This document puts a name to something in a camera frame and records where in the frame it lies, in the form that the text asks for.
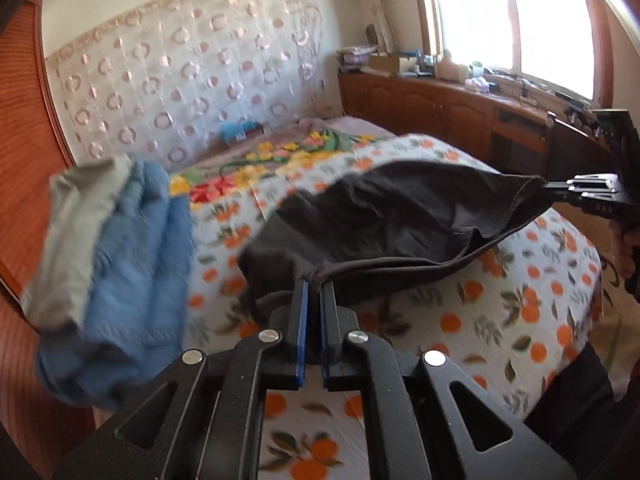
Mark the stack of papers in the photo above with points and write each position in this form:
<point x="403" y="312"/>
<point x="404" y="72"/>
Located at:
<point x="357" y="57"/>

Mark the floral blanket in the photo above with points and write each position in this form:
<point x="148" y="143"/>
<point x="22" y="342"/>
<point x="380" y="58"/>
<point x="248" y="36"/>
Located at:
<point x="280" y="155"/>

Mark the green lidded cup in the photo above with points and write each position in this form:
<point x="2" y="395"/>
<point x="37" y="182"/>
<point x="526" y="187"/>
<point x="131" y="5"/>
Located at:
<point x="477" y="70"/>

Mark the person's right hand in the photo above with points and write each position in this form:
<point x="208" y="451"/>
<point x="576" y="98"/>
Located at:
<point x="629" y="255"/>

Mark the dark wooden chair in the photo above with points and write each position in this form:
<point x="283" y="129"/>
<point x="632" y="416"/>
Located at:
<point x="575" y="152"/>

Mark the window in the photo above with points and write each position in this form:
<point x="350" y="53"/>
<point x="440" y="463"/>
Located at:
<point x="510" y="15"/>

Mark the folded blue jeans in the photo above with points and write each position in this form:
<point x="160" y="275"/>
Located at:
<point x="135" y="285"/>

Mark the cardboard box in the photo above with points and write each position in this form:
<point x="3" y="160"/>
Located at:
<point x="384" y="63"/>

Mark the person's dark clothed body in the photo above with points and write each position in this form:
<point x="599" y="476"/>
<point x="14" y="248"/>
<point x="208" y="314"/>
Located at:
<point x="575" y="390"/>

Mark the orange fruit print blanket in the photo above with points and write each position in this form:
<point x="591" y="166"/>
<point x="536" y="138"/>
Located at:
<point x="500" y="320"/>

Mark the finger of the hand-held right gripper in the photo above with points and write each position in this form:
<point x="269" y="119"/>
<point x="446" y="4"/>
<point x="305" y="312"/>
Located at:
<point x="595" y="184"/>
<point x="597" y="199"/>

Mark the black pants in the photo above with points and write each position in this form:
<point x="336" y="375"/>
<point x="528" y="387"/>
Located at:
<point x="400" y="220"/>

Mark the beige window curtain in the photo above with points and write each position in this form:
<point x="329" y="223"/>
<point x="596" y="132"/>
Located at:
<point x="382" y="5"/>

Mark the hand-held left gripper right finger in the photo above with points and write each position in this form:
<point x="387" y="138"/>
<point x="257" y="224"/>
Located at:
<point x="324" y="340"/>

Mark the white plastic bottle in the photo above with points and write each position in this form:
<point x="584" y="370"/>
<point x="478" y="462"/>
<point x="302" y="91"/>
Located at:
<point x="450" y="67"/>

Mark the folded grey-green pants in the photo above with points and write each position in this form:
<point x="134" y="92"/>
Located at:
<point x="75" y="220"/>

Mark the circle pattern curtain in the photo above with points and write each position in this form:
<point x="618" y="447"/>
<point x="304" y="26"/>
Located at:
<point x="190" y="70"/>

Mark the white packet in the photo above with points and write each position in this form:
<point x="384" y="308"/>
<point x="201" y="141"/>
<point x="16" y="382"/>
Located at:
<point x="477" y="85"/>

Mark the wooden cabinet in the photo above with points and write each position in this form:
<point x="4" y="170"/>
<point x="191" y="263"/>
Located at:
<point x="425" y="105"/>

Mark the blue plastic bag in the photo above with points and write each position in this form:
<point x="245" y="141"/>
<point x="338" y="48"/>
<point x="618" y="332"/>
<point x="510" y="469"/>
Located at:
<point x="237" y="132"/>

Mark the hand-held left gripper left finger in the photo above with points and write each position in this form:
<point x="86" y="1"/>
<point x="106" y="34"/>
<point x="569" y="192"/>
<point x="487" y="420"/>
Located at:
<point x="301" y="330"/>

